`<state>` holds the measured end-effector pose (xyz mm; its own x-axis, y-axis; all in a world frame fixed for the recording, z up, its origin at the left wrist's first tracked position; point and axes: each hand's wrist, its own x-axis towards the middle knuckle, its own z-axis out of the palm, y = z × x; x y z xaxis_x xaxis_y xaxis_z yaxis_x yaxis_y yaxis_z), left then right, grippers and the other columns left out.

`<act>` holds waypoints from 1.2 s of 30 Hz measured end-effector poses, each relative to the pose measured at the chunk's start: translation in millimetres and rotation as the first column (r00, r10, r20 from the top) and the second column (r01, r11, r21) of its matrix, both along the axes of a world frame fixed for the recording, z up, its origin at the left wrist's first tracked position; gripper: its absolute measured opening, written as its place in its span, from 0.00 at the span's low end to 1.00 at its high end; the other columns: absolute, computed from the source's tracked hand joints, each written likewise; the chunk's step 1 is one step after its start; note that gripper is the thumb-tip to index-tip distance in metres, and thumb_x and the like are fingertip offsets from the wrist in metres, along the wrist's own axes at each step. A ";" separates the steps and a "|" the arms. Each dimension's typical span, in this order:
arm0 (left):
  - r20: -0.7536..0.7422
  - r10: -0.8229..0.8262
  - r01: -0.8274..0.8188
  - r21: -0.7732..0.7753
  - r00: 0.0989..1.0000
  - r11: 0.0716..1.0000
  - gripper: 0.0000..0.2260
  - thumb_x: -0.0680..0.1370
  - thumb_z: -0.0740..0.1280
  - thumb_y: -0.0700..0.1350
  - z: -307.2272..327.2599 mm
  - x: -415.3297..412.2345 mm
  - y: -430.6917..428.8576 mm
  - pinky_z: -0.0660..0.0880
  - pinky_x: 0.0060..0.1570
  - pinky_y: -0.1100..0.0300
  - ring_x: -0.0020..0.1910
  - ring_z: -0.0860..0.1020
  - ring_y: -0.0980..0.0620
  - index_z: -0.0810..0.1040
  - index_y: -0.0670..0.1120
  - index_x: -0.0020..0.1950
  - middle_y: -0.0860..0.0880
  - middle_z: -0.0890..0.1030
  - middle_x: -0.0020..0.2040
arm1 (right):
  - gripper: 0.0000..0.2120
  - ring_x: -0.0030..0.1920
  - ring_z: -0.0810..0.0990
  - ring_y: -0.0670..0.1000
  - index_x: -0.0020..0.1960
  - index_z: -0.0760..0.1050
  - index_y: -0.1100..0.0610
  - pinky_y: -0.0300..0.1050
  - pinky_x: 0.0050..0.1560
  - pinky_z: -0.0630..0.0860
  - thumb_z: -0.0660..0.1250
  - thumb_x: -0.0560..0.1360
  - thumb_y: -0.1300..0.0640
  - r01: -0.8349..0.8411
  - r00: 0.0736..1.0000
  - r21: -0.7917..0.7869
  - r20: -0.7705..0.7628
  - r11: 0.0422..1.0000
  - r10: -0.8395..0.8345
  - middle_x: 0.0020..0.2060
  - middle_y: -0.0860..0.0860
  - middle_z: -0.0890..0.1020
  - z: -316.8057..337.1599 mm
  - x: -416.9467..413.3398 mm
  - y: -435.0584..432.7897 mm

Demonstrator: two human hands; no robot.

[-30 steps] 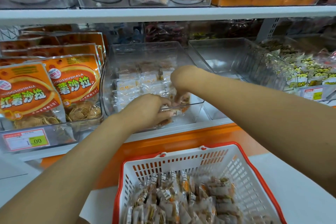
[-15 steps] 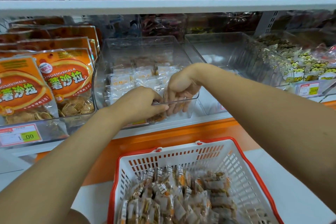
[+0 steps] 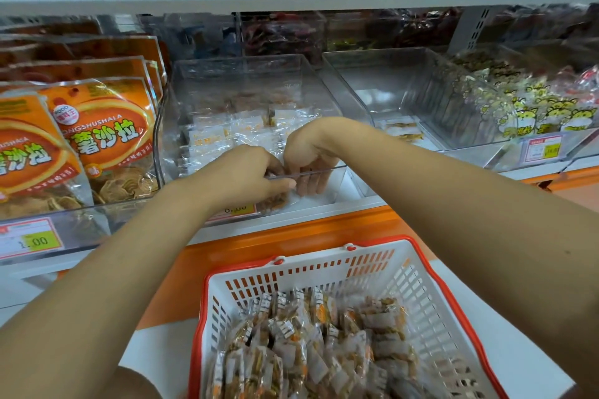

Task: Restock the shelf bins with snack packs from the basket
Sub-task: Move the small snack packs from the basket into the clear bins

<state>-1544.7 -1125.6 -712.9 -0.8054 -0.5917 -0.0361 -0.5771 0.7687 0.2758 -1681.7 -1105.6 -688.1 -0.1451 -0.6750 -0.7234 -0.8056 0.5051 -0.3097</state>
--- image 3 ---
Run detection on person's left hand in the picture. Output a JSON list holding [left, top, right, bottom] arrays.
[[192, 144, 299, 213]]

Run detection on person's right hand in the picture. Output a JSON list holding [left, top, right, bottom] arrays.
[[283, 116, 352, 197]]

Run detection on white red-rimmed shopping basket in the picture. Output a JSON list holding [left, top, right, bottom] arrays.
[[187, 235, 509, 399]]

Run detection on stack of orange packets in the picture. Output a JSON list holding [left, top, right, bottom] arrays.
[[0, 18, 168, 219]]

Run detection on pile of small brown snacks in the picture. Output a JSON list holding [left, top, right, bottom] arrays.
[[208, 286, 427, 399]]

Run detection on person's right forearm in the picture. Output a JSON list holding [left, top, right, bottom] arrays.
[[323, 118, 599, 386]]

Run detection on person's left forearm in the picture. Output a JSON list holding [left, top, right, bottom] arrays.
[[0, 183, 226, 399]]

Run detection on orange shelf base panel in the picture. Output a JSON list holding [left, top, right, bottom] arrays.
[[135, 165, 599, 332]]

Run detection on small yellow wrapped snack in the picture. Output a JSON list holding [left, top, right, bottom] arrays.
[[384, 118, 427, 145]]

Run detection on yellow hamster snack packets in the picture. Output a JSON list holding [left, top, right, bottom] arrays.
[[454, 48, 599, 138]]

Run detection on white yellow price tag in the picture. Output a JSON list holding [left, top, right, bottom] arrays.
[[210, 202, 261, 224], [519, 132, 565, 167], [0, 216, 65, 261]]

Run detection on clear plastic bin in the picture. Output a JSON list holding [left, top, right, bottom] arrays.
[[323, 46, 516, 199], [0, 27, 170, 259], [157, 54, 349, 218], [440, 39, 599, 171]]

